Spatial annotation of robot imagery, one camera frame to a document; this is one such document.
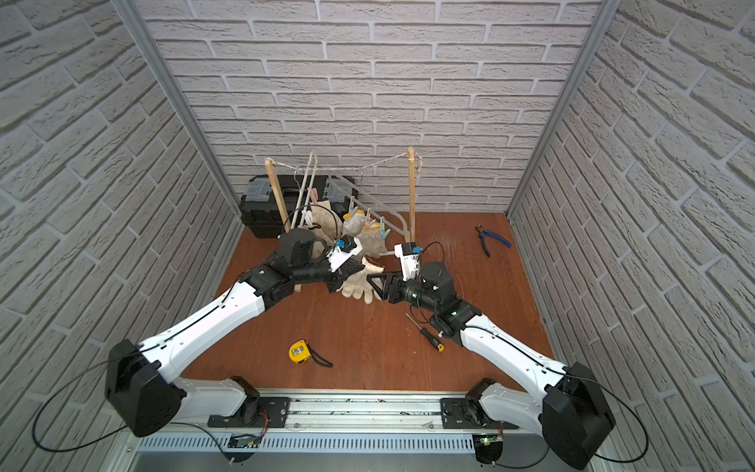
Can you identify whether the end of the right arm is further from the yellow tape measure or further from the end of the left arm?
Result: the yellow tape measure

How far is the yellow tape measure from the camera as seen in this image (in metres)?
0.83

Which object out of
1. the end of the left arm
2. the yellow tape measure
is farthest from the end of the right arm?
the yellow tape measure
